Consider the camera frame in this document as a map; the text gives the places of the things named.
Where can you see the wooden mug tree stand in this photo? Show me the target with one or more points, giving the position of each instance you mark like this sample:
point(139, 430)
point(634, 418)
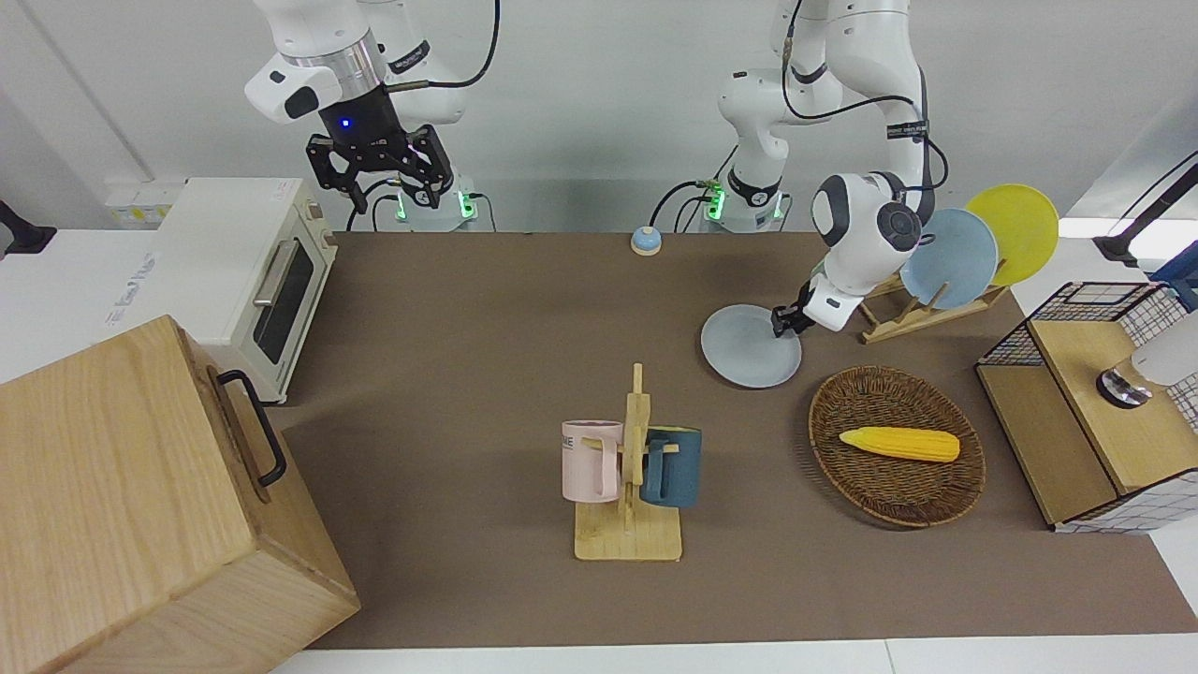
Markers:
point(627, 538)

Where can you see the brown table mat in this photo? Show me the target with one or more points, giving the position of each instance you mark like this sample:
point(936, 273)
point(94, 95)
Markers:
point(468, 374)

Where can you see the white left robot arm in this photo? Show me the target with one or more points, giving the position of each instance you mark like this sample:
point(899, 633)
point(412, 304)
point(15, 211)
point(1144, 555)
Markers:
point(861, 234)

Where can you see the blue object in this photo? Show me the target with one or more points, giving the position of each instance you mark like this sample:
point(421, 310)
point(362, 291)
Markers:
point(1181, 276)

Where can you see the yellow plate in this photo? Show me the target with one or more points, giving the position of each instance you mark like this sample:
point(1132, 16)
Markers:
point(1025, 225)

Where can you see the yellow corn cob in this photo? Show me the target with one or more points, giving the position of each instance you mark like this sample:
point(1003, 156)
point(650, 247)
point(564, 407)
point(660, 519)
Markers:
point(898, 444)

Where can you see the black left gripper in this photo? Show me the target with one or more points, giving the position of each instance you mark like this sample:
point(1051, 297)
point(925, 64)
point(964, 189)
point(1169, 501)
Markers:
point(803, 304)

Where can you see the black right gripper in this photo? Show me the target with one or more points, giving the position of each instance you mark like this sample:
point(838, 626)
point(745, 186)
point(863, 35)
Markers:
point(360, 122)

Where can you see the wooden plate rack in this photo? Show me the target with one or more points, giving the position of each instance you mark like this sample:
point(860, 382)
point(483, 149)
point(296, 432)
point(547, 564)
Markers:
point(922, 321)

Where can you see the gray round plate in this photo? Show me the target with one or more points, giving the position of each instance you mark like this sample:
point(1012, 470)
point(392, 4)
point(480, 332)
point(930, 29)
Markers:
point(739, 354)

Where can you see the small blue bell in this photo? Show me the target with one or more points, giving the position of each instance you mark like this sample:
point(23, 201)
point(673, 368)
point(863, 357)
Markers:
point(646, 241)

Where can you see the teal mug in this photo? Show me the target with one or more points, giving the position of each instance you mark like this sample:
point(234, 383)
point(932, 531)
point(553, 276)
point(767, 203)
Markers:
point(679, 468)

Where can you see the wooden cabinet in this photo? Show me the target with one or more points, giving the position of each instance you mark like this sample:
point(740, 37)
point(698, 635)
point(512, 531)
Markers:
point(112, 505)

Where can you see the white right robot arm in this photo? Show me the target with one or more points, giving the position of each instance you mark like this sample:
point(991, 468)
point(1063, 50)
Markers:
point(309, 37)

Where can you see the light blue plate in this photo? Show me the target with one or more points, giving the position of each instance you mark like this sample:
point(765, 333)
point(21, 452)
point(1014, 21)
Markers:
point(959, 257)

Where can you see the pink mug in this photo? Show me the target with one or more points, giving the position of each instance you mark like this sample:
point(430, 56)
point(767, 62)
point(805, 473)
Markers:
point(585, 463)

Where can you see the black camera stand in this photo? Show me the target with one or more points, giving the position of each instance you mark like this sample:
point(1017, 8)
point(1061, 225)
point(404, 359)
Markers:
point(1137, 229)
point(23, 239)

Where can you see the white wall socket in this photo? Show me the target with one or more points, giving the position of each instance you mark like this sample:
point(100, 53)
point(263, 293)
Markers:
point(140, 206)

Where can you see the white toaster oven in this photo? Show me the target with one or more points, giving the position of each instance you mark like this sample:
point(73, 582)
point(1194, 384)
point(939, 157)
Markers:
point(225, 253)

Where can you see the brown wicker basket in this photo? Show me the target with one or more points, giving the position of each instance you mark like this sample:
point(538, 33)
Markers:
point(898, 491)

